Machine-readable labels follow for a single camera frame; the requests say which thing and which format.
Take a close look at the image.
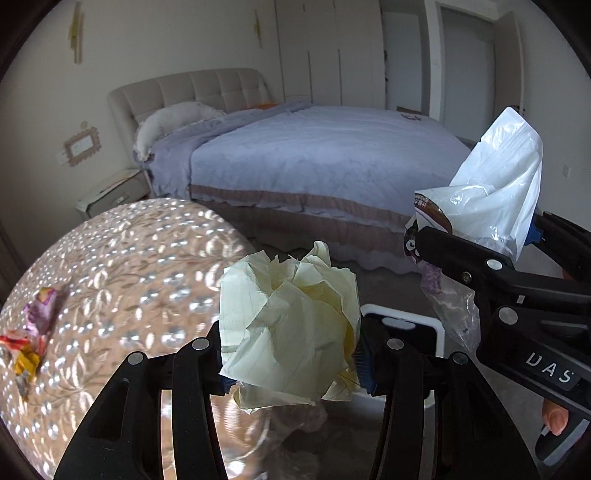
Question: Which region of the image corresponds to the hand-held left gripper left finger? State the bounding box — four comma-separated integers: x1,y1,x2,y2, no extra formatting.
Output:
54,320,232,480

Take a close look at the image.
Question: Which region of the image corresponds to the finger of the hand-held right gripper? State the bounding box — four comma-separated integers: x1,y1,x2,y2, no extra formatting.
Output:
403,224,591,333
530,210,591,281

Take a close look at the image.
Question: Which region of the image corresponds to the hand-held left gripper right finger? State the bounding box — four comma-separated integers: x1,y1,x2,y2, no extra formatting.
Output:
353,318,541,480

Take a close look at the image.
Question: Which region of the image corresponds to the clear plastic bag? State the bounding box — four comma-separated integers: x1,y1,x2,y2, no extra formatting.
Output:
419,263,484,356

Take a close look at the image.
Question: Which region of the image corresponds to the brown and white snack packet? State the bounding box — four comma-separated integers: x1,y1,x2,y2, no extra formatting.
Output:
403,187,456,264

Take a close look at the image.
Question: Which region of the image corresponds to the white trash bin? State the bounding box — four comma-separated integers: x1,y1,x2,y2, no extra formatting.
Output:
360,304,445,409

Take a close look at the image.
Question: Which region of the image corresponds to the white plastic bag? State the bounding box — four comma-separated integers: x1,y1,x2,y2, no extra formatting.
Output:
450,107,544,262

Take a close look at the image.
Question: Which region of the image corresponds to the pale yellow paper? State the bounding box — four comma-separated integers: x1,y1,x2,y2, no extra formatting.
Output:
217,240,362,414

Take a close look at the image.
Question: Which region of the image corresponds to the round table with embroidered tablecloth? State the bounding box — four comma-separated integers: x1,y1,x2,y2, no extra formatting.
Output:
0,198,278,480

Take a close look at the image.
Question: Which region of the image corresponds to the purple snack packet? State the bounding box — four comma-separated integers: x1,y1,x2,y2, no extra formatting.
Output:
25,286,66,336

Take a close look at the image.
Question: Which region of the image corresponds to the yellow snack wrapper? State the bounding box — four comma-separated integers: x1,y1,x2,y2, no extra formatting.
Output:
14,348,42,400

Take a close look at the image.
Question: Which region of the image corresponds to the bed with lavender cover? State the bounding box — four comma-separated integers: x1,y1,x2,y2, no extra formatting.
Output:
134,102,472,274

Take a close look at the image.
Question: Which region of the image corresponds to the red snack wrapper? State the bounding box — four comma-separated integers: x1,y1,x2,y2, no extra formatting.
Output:
0,333,33,356

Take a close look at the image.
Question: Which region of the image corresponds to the grey room door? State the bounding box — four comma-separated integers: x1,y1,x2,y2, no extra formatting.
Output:
436,4,502,144

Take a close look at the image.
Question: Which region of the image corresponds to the white nightstand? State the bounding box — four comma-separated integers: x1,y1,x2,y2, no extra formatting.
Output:
76,168,151,222

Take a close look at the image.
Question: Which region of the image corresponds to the white bed pillow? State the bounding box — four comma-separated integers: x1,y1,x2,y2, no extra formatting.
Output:
134,102,227,162

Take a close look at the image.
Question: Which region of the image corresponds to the beige wardrobe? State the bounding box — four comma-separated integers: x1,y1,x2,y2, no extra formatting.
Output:
274,0,387,111

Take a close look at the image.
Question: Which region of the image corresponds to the beige tufted headboard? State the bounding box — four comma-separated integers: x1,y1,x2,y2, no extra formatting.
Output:
108,68,273,160

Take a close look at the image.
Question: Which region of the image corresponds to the long gold wall lamp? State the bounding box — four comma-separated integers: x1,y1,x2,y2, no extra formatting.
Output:
69,2,85,64

